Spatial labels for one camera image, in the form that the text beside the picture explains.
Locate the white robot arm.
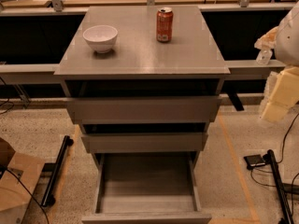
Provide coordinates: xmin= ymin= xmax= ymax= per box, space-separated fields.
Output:
xmin=254 ymin=2 xmax=299 ymax=123

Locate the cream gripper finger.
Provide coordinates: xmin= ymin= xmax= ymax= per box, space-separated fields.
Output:
xmin=254 ymin=26 xmax=278 ymax=49
xmin=261 ymin=66 xmax=299 ymax=122

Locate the brown cardboard box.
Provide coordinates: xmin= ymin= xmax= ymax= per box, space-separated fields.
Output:
xmin=0 ymin=138 xmax=45 ymax=224

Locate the black bar left floor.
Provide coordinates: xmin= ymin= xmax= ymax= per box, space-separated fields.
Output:
xmin=41 ymin=135 xmax=74 ymax=207

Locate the clear sanitizer pump bottle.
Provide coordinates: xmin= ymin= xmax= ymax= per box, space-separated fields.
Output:
xmin=256 ymin=49 xmax=273 ymax=65

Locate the grey open bottom drawer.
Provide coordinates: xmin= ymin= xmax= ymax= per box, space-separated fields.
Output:
xmin=82 ymin=152 xmax=211 ymax=224

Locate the red coke can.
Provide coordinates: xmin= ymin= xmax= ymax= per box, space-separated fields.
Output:
xmin=156 ymin=7 xmax=174 ymax=42

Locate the black cable on box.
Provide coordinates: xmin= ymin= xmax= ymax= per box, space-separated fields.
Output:
xmin=0 ymin=165 xmax=50 ymax=224

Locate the white ceramic bowl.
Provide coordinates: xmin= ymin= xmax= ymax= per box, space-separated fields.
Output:
xmin=83 ymin=25 xmax=118 ymax=53

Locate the black power adapter box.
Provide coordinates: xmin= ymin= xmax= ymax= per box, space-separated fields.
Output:
xmin=244 ymin=155 xmax=265 ymax=170

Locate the black bar floor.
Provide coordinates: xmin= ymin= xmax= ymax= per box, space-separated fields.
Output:
xmin=41 ymin=135 xmax=74 ymax=207
xmin=264 ymin=149 xmax=294 ymax=224

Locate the black cable right floor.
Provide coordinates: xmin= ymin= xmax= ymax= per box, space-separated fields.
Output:
xmin=249 ymin=112 xmax=299 ymax=189

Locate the grey metal rail frame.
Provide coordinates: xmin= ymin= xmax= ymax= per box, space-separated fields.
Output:
xmin=1 ymin=3 xmax=298 ymax=84

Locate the grey top drawer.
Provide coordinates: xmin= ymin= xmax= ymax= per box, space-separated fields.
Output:
xmin=67 ymin=96 xmax=221 ymax=124

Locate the black bar right floor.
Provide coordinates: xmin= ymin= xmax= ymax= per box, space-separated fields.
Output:
xmin=264 ymin=149 xmax=294 ymax=224

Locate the grey drawer cabinet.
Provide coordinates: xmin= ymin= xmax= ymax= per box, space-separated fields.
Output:
xmin=53 ymin=5 xmax=232 ymax=161

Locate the grey middle drawer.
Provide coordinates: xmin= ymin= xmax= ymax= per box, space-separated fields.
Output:
xmin=81 ymin=133 xmax=207 ymax=153

